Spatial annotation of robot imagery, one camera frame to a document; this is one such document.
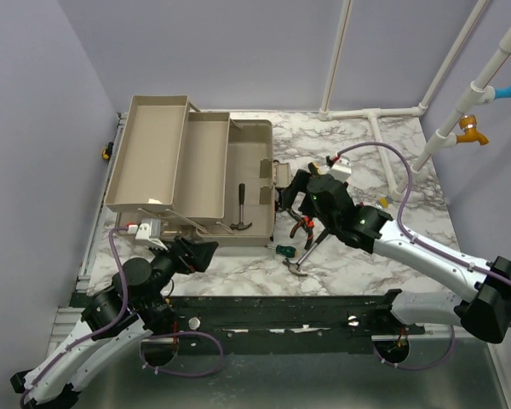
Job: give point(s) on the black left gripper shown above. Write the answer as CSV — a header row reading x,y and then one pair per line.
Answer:
x,y
189,256

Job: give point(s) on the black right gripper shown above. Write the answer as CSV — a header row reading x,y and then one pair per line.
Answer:
x,y
299,182

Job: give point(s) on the orange black pliers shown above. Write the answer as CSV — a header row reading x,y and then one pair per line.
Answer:
x,y
304,223

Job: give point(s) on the small claw hammer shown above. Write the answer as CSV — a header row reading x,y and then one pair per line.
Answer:
x,y
241,225

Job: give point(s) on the beige plastic tool box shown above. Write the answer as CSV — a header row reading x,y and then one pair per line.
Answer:
x,y
183,167

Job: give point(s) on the large black-handled claw hammer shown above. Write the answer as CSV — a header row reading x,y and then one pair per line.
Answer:
x,y
295,267

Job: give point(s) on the yellow black screwdriver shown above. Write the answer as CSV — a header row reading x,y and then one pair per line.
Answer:
x,y
314,169

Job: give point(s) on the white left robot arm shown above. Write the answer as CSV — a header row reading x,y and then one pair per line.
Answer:
x,y
98,324

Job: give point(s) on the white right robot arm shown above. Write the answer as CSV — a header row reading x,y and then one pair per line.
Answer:
x,y
478,295

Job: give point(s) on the black pruning shears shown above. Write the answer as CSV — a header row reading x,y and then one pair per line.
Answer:
x,y
286,199

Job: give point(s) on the green stubby screwdriver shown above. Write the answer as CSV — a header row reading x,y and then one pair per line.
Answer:
x,y
284,250

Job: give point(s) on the small yellow metal piece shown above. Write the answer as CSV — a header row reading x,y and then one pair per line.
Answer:
x,y
382,203

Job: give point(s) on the yellow black knob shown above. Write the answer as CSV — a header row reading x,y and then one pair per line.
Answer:
x,y
107,151

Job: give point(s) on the orange brass tap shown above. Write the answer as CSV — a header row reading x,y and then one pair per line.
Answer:
x,y
468,125

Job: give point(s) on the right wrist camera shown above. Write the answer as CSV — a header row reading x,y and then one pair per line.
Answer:
x,y
339,168

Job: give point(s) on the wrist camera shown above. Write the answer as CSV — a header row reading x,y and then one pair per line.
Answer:
x,y
147,233
339,168

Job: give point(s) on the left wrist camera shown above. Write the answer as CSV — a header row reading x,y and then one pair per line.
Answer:
x,y
147,233

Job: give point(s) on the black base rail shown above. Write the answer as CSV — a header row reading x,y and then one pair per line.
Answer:
x,y
283,325

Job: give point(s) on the aluminium frame rail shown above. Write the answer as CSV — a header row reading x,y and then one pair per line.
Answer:
x,y
83,276

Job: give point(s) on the white pvc pipe frame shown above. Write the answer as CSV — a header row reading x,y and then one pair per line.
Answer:
x,y
478,92

